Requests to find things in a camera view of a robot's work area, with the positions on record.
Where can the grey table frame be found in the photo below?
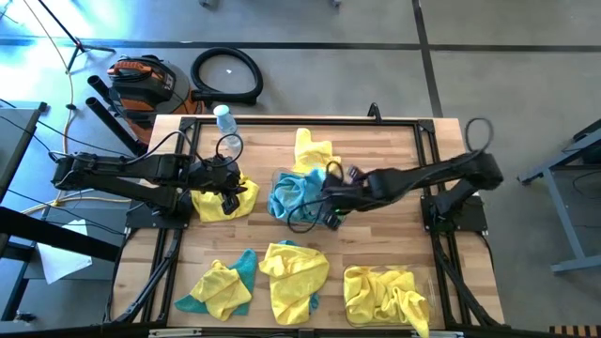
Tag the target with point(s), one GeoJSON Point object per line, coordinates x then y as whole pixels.
{"type": "Point", "coordinates": [559, 206]}

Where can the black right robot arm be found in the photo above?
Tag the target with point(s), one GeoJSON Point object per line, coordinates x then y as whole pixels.
{"type": "Point", "coordinates": [413, 178]}

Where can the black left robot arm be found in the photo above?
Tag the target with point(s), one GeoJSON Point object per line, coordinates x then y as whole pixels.
{"type": "Point", "coordinates": [155, 169]}

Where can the black tripod stand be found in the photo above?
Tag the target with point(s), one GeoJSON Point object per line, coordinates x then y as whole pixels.
{"type": "Point", "coordinates": [61, 23]}

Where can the grey desk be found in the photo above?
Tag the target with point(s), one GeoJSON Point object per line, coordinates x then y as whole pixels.
{"type": "Point", "coordinates": [14, 136]}

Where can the black vacuum wand tube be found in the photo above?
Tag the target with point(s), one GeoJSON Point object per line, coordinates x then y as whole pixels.
{"type": "Point", "coordinates": [112, 123]}
{"type": "Point", "coordinates": [99, 87]}

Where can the air freshener spray bottle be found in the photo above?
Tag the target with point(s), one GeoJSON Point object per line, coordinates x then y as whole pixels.
{"type": "Point", "coordinates": [226, 123]}

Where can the white paper sheet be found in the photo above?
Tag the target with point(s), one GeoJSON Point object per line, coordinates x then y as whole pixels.
{"type": "Point", "coordinates": [61, 263]}

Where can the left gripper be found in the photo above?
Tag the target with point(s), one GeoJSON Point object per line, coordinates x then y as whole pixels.
{"type": "Point", "coordinates": [213, 173]}

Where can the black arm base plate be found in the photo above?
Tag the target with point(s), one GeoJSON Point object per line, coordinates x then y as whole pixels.
{"type": "Point", "coordinates": [141, 218]}
{"type": "Point", "coordinates": [469, 220]}

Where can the black camera clamp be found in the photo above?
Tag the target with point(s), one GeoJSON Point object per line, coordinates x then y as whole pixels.
{"type": "Point", "coordinates": [374, 112]}

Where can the orange black shop vacuum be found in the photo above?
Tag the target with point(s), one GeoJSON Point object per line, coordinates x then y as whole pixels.
{"type": "Point", "coordinates": [145, 89]}

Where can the black beam stand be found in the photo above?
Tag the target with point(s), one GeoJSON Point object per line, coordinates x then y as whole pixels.
{"type": "Point", "coordinates": [47, 235]}

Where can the black diagonal frame strut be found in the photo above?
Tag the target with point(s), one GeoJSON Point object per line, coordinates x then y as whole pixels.
{"type": "Point", "coordinates": [462, 281]}
{"type": "Point", "coordinates": [152, 274]}

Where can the yellow black striped strip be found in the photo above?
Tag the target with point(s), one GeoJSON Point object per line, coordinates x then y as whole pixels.
{"type": "Point", "coordinates": [575, 330]}

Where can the yellow microfiber towel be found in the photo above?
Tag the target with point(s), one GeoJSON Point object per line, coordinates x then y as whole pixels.
{"type": "Point", "coordinates": [218, 288]}
{"type": "Point", "coordinates": [211, 209]}
{"type": "Point", "coordinates": [413, 305]}
{"type": "Point", "coordinates": [293, 281]}
{"type": "Point", "coordinates": [310, 152]}
{"type": "Point", "coordinates": [371, 293]}

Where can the black table frame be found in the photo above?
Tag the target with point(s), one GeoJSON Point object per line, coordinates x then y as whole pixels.
{"type": "Point", "coordinates": [399, 121]}

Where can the grey equipment box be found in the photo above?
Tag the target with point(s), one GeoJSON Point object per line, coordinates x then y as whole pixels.
{"type": "Point", "coordinates": [103, 223]}

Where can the teal microfiber towel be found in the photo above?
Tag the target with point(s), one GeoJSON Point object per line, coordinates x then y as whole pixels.
{"type": "Point", "coordinates": [246, 270]}

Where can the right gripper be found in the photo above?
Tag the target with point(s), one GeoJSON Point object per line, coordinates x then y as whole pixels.
{"type": "Point", "coordinates": [349, 192]}

